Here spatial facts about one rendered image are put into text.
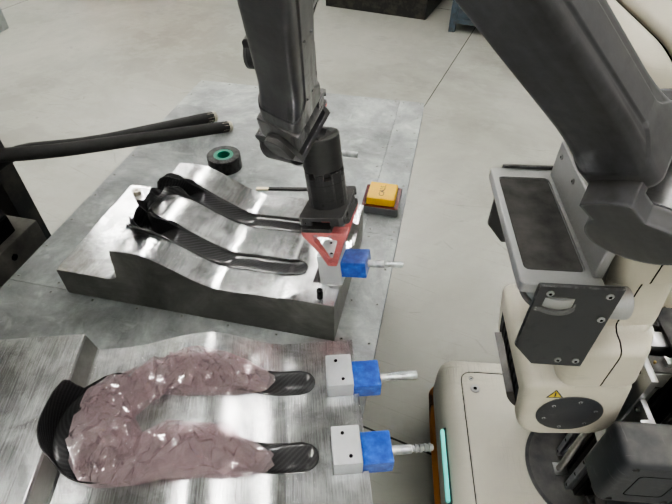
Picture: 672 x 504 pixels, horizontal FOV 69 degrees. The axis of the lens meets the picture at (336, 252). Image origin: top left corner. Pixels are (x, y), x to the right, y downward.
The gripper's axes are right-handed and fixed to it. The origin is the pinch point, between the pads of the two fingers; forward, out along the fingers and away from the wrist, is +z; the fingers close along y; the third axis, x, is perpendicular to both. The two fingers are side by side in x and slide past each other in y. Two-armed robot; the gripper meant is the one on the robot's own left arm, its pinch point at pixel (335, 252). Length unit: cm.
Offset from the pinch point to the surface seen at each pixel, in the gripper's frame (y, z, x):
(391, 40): -352, 36, -43
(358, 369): 14.8, 10.1, 5.6
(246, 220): -11.0, 1.0, -20.2
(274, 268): -0.2, 3.9, -11.3
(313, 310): 6.1, 7.2, -3.1
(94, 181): -130, 50, -165
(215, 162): -35, -1, -37
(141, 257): 7.4, -2.8, -30.0
